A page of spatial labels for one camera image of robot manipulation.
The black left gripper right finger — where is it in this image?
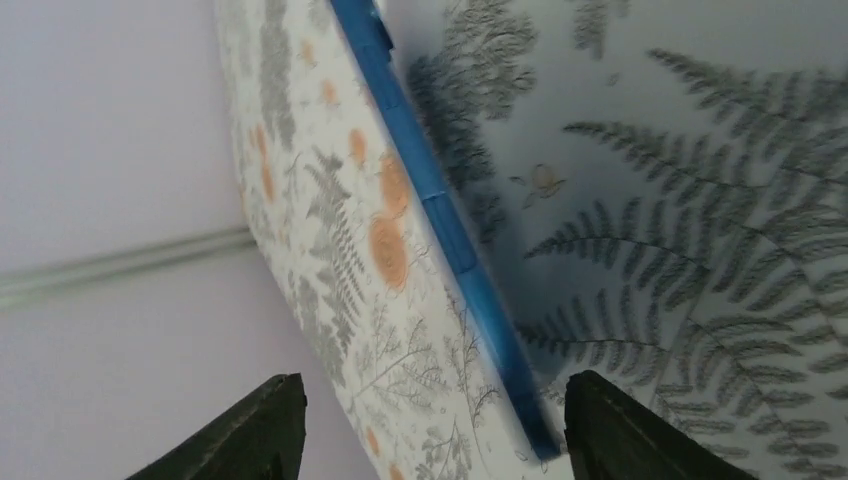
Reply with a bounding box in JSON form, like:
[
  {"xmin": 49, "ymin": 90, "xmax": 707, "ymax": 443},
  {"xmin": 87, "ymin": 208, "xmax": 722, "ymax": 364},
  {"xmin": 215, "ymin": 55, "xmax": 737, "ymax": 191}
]
[{"xmin": 564, "ymin": 370, "xmax": 752, "ymax": 480}]

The blue phone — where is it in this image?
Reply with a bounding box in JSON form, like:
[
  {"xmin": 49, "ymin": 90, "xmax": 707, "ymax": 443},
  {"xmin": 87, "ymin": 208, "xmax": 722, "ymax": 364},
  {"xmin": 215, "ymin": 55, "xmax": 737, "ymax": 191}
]
[{"xmin": 215, "ymin": 1, "xmax": 570, "ymax": 479}]

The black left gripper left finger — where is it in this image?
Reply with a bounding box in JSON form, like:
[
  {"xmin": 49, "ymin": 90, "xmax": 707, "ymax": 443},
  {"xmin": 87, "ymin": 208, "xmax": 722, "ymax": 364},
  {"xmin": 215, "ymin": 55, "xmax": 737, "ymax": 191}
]
[{"xmin": 131, "ymin": 373, "xmax": 308, "ymax": 479}]

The floral patterned table mat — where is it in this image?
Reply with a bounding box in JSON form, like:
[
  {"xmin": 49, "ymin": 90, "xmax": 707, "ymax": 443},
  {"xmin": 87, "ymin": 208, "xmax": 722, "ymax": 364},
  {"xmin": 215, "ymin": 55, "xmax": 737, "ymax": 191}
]
[{"xmin": 381, "ymin": 1, "xmax": 847, "ymax": 479}]

